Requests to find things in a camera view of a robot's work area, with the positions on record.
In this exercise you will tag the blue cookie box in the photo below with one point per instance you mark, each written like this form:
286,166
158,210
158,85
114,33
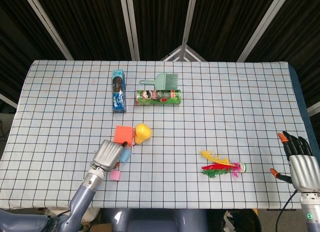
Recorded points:
118,99

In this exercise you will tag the blue-grey robot torso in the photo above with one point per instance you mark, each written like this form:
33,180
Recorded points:
150,222

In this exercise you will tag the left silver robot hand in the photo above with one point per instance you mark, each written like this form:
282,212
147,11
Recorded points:
107,154

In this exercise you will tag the big orange foam cube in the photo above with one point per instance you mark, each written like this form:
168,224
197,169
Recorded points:
123,133

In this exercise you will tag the white triangular frame base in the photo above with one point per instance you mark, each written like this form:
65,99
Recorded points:
175,52

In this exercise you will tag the black pleated curtain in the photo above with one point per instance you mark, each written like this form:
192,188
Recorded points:
87,17

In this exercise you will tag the colourful feather shuttlecock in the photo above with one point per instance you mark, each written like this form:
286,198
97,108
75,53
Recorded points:
217,167

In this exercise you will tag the green chips can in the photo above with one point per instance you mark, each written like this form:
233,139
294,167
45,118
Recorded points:
160,97

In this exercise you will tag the small pink foam cube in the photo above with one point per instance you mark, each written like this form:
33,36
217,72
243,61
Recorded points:
115,175

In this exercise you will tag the green plastic comb brush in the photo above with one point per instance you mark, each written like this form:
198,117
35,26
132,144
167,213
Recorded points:
165,81

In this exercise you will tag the yellow plastic pear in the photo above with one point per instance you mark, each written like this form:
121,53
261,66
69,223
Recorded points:
142,133

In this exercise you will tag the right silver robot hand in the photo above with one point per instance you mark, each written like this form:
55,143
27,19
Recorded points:
305,172

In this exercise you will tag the white double frame post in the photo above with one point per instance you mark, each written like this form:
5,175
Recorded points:
131,30

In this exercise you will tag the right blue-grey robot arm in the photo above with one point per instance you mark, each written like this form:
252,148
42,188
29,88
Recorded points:
311,212

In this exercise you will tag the blue foam cube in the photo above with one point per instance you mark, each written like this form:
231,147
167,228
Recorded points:
125,156

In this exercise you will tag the white metal frame post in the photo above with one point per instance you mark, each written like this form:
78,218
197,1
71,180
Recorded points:
8,101
48,26
314,108
263,26
189,17

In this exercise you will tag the white black-checked tablecloth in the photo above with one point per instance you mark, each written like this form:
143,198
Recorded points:
200,117

